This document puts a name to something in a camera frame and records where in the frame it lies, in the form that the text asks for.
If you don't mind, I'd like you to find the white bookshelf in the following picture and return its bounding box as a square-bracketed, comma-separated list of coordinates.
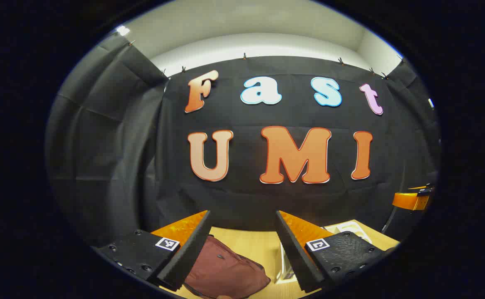
[275, 221, 372, 285]

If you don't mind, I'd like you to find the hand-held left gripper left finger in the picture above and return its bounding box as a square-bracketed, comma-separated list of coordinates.
[95, 210, 212, 291]

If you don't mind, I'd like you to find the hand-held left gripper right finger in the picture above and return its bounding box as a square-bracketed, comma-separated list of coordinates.
[275, 210, 398, 294]

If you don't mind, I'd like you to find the maroon schoolbag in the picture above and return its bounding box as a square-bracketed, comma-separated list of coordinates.
[183, 235, 271, 299]

